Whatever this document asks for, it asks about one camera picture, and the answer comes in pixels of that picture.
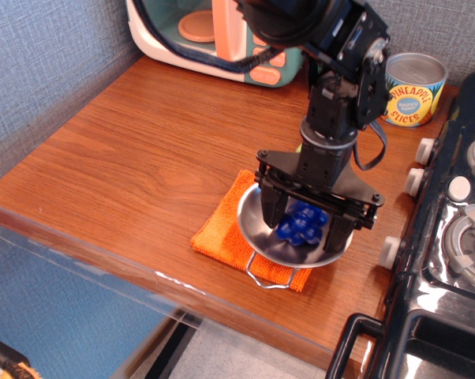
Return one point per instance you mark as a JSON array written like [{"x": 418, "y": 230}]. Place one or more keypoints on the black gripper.
[{"x": 320, "y": 175}]

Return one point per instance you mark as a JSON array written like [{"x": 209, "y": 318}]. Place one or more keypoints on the blue toy blueberries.
[{"x": 302, "y": 224}]

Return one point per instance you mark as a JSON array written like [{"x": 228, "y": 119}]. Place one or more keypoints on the steel two-handled bowl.
[{"x": 265, "y": 242}]

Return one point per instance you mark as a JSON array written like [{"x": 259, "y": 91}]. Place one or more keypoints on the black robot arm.
[{"x": 346, "y": 43}]

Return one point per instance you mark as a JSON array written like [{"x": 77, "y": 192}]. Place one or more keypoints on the toy microwave oven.
[{"x": 216, "y": 28}]

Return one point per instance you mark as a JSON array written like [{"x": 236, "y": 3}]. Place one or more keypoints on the orange microfibre cloth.
[{"x": 220, "y": 238}]

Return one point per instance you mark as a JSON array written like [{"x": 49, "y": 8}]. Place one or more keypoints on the black toy stove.
[{"x": 428, "y": 330}]

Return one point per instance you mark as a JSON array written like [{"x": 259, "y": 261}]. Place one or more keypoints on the pineapple slices can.
[{"x": 415, "y": 82}]

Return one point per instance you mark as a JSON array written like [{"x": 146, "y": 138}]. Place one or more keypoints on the clear acrylic barrier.
[{"x": 71, "y": 320}]

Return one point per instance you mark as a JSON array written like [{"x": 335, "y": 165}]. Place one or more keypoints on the orange black object corner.
[{"x": 13, "y": 364}]

